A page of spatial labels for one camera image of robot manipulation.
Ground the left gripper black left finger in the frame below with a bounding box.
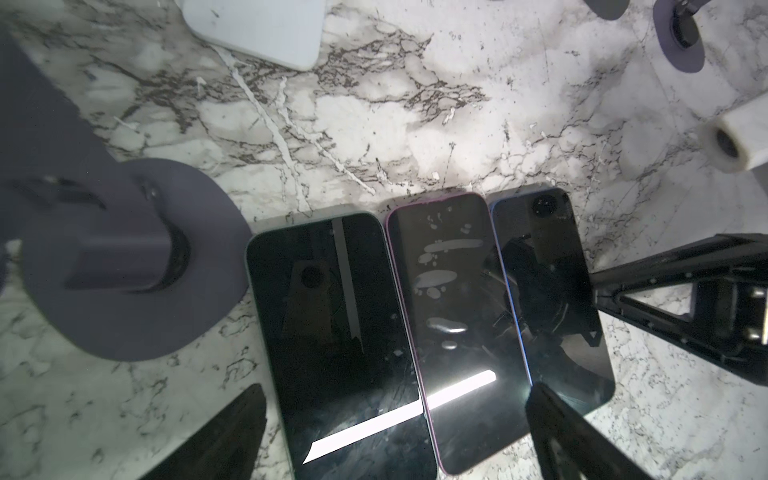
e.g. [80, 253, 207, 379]
[144, 384, 267, 480]

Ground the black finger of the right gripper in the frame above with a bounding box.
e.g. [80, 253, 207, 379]
[591, 233, 767, 386]

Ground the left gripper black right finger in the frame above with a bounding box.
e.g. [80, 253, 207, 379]
[525, 382, 651, 480]

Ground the pink-edged smartphone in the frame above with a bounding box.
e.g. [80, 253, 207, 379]
[385, 193, 530, 476]

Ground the teal-edged smartphone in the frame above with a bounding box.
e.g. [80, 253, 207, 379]
[245, 213, 437, 479]

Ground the blue-edged smartphone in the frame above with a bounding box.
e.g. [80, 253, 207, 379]
[490, 187, 615, 414]

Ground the purple round-base phone stand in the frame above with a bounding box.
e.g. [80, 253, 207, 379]
[1, 34, 251, 362]

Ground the lilac round-base phone stand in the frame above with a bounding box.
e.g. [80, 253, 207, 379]
[653, 0, 709, 73]

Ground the dark grey round-base stand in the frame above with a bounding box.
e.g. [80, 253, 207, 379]
[584, 0, 629, 21]

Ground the white folding phone stand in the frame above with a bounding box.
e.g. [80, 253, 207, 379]
[179, 0, 326, 71]

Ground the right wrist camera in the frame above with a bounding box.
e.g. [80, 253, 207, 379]
[698, 93, 767, 173]

